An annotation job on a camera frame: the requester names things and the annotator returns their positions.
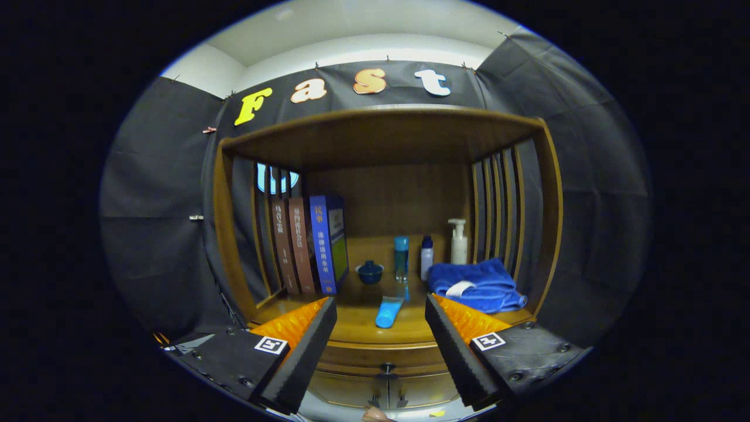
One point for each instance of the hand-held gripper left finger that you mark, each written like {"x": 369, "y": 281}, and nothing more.
{"x": 304, "y": 357}

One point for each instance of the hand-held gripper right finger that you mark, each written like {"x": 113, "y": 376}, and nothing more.
{"x": 457, "y": 357}

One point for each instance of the blue and white cosmetic tube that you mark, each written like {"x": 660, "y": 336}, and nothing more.
{"x": 389, "y": 312}

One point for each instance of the wooden cabinet door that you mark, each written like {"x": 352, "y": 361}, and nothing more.
{"x": 351, "y": 391}
{"x": 428, "y": 388}

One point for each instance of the wooden countertop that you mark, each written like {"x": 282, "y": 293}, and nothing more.
{"x": 357, "y": 328}

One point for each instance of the wooden cabinet with slatted hutch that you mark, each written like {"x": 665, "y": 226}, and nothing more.
{"x": 387, "y": 138}

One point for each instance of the folded blue towel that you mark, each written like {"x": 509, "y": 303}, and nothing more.
{"x": 486, "y": 278}

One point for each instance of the white bottle with blue cap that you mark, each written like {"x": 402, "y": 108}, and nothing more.
{"x": 427, "y": 261}

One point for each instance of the blue lidded teacup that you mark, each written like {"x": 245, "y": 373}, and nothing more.
{"x": 370, "y": 274}

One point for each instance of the dark brown book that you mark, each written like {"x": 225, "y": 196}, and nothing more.
{"x": 284, "y": 252}

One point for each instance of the white pump bottle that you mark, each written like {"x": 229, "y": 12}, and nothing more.
{"x": 459, "y": 249}

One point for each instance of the thick blue book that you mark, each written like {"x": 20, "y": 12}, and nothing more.
{"x": 325, "y": 246}

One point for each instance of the teal glass bottle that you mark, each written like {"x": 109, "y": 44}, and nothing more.
{"x": 401, "y": 258}

